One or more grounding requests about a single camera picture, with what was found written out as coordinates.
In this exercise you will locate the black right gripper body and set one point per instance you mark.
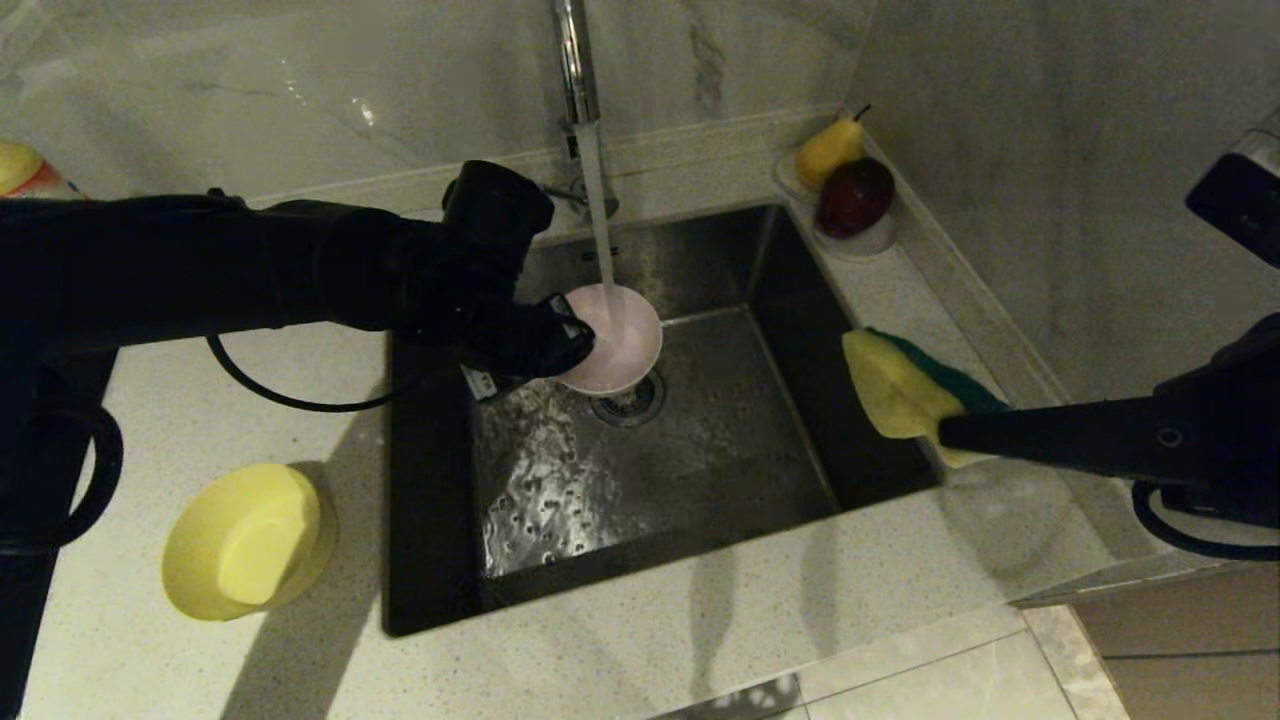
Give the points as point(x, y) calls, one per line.
point(1230, 430)

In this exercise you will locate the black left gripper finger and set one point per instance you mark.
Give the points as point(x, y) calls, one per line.
point(570, 340)

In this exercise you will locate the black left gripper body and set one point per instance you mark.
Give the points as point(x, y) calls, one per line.
point(490, 240)

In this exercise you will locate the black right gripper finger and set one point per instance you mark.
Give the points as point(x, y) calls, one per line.
point(1050, 435)

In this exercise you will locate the pink plastic bowl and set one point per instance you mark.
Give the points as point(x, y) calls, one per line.
point(630, 345)

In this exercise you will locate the green yellow sponge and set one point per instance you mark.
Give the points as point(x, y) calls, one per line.
point(895, 390)

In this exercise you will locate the chrome faucet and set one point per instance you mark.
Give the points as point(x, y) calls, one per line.
point(572, 60)

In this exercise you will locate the orange white dish soap bottle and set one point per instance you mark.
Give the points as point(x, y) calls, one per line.
point(20, 165)

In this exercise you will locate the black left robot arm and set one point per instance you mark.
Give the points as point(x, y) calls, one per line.
point(150, 270)

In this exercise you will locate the stainless steel sink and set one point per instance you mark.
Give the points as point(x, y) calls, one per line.
point(720, 470)

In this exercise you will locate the round metal drain strainer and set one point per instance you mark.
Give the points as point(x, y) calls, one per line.
point(635, 407)

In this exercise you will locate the small white dish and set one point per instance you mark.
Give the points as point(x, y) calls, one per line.
point(785, 180)
point(862, 248)

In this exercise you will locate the dark red apple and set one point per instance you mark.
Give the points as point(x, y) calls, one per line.
point(854, 198)

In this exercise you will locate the yellow pear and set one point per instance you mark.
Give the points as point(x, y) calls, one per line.
point(826, 155)

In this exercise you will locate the yellow plastic bowl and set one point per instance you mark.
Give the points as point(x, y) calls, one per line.
point(250, 540)

